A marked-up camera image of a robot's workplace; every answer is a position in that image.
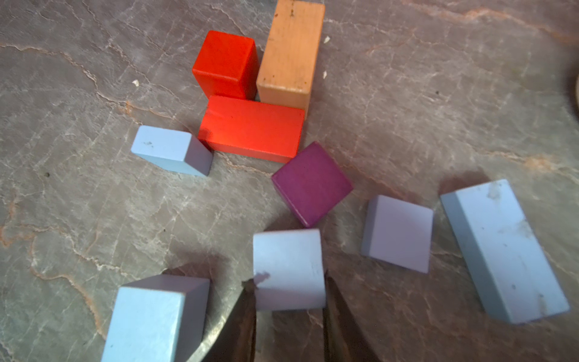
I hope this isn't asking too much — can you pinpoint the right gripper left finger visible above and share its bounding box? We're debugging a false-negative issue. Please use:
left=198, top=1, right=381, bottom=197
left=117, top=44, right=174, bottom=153
left=203, top=279, right=256, bottom=362

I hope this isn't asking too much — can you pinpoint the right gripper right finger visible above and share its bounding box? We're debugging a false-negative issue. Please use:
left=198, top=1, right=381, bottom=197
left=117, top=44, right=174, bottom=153
left=323, top=272, right=380, bottom=361

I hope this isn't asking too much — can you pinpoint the blue cube block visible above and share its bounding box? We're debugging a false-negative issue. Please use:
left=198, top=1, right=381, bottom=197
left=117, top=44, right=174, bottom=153
left=253, top=229, right=327, bottom=312
left=360, top=195, right=434, bottom=274

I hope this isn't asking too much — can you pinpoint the blue block lower left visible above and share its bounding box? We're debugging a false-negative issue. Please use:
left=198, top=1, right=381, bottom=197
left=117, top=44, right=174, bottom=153
left=102, top=275, right=210, bottom=361

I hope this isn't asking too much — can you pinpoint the purple cube block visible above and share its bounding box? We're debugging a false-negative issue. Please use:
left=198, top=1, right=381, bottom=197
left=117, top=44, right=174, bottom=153
left=271, top=142, right=354, bottom=228

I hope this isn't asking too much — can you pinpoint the long blue block left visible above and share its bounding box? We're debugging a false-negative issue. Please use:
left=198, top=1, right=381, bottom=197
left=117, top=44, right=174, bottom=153
left=440, top=179, right=570, bottom=324

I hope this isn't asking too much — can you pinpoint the blue block left edge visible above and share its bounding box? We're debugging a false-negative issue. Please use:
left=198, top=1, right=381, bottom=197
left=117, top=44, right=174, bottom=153
left=131, top=125, right=213, bottom=176

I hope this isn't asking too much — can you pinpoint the long red block left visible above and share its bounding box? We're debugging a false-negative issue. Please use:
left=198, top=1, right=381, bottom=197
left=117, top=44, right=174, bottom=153
left=198, top=96, right=305, bottom=164

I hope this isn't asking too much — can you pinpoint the small red block left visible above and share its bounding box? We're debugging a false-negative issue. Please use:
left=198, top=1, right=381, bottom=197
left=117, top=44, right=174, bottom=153
left=191, top=30, right=259, bottom=100

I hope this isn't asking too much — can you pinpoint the tan wooden block left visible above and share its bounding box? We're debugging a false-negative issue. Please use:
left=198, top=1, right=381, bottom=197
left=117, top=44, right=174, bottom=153
left=256, top=1, right=326, bottom=112

